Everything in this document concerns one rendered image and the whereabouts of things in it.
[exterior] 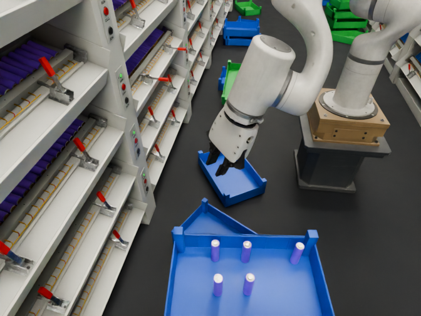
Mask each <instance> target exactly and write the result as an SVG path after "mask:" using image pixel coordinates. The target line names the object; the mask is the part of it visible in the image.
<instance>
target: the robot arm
mask: <svg viewBox="0 0 421 316"><path fill-rule="evenodd" d="M322 1H323V0H271V2H272V5H273V6H274V8H275V9H276V10H277V11H278V12H279V13H280V14H282V15H283V16H284V17H285V18H286V19H287V20H288V21H289V22H290V23H292V24H293V25H294V26H295V27H296V29H297V30H298V31H299V32H300V34H301V35H302V37H303V39H304V42H305V44H306V51H307V59H306V63H305V66H304V68H303V71H302V72H301V73H297V72H295V71H293V70H291V69H290V67H291V65H292V63H293V61H294V59H295V57H296V55H295V52H294V51H293V49H292V48H291V47H290V46H288V45H287V44H286V43H284V42H283V41H281V40H279V39H277V38H274V37H272V36H268V35H263V34H259V35H256V36H254V37H253V39H252V41H251V44H250V45H249V48H248V50H247V53H246V55H245V57H244V60H243V62H242V65H241V67H240V69H239V71H238V74H237V76H236V79H235V81H234V83H233V86H232V88H231V90H230V92H229V95H228V98H227V100H226V102H225V104H224V107H223V109H222V110H221V111H220V112H219V114H218V116H217V117H216V119H215V121H214V123H213V124H212V127H211V129H210V130H208V131H207V132H206V133H207V136H208V138H209V144H210V148H209V152H210V154H209V156H208V158H207V162H206V163H205V164H206V165H207V166H208V165H210V164H213V163H216V161H217V159H218V157H219V154H220V153H222V154H223V155H224V156H225V158H224V162H223V163H222V164H220V165H219V168H218V170H217V172H216V174H215V175H216V177H217V176H220V175H222V176H223V175H224V174H226V172H227V171H228V169H229V168H230V167H235V168H236V169H239V170H241V169H243V168H244V159H245V158H246V157H247V156H248V154H249V152H250V150H251V148H252V146H253V143H254V141H255V139H256V136H257V132H258V128H259V126H258V124H257V123H259V124H261V123H262V122H263V121H264V119H263V115H264V114H265V112H266V110H267V109H268V107H274V108H277V109H279V110H282V111H284V112H286V113H289V114H291V115H295V116H302V115H304V114H306V113H307V112H308V111H309V109H311V107H312V106H313V104H314V102H315V101H316V98H317V96H318V94H319V92H320V90H321V89H322V86H323V84H324V82H325V80H326V78H327V76H328V73H329V71H330V68H331V63H332V59H333V40H332V35H331V31H330V27H329V24H328V22H327V19H326V16H325V14H324V11H323V7H322ZM349 6H350V10H351V12H352V13H353V14H354V15H355V16H358V17H359V18H363V19H368V20H371V21H376V22H379V23H385V24H386V25H387V27H386V28H385V29H383V30H381V31H376V32H372V33H364V34H360V35H358V36H357V37H356V38H355V39H354V40H353V42H352V44H351V47H350V50H349V52H348V56H347V58H346V61H345V64H344V67H343V70H342V72H341V76H340V79H339V81H338V84H337V87H336V90H335V91H331V92H328V93H326V94H325V95H324V97H323V102H324V104H325V105H326V106H327V107H328V108H330V109H332V110H333V111H335V112H338V113H340V114H343V115H348V116H352V117H363V116H367V115H370V114H371V113H373V111H374V109H375V106H374V104H373V103H372V101H373V97H372V98H371V97H369V96H370V93H371V91H372V89H373V86H374V84H375V82H376V80H377V77H378V75H379V72H380V70H381V69H382V66H383V64H384V61H385V59H386V57H387V55H388V52H389V51H390V48H391V47H392V46H393V44H394V43H395V42H396V41H397V40H398V39H399V38H401V37H402V36H403V35H405V34H406V33H408V32H409V31H411V30H412V29H414V28H415V27H417V26H418V25H419V24H421V0H350V4H349ZM236 160H237V161H236Z"/></svg>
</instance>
